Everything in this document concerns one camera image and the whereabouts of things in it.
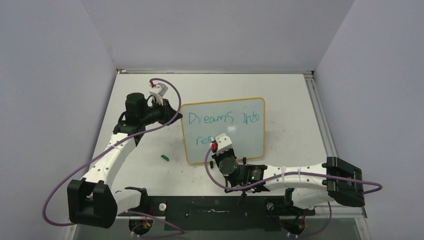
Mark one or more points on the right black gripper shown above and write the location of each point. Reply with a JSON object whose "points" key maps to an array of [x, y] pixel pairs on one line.
{"points": [[217, 157]]}

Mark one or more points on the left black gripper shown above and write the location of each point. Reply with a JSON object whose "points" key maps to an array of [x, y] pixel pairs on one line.
{"points": [[166, 106]]}

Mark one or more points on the green marker cap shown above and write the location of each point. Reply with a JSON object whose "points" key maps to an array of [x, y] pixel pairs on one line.
{"points": [[165, 157]]}

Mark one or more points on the yellow framed whiteboard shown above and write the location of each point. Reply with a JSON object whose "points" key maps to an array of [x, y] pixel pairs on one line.
{"points": [[243, 120]]}

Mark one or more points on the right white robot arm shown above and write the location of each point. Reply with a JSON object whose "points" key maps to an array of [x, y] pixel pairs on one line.
{"points": [[334, 180]]}

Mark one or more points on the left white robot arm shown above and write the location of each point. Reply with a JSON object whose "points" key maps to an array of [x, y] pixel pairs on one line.
{"points": [[91, 201]]}

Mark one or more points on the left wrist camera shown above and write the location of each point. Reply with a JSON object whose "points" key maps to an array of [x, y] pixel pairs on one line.
{"points": [[158, 91]]}

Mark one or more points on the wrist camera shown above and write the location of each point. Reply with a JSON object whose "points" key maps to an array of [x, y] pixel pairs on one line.
{"points": [[158, 91], [221, 143]]}

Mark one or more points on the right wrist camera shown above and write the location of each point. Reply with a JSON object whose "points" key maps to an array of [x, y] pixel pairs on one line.
{"points": [[221, 143]]}

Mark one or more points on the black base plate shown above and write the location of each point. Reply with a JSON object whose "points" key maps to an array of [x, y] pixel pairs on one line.
{"points": [[222, 213]]}

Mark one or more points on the aluminium frame rail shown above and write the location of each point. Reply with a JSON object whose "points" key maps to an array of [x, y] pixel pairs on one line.
{"points": [[325, 132]]}

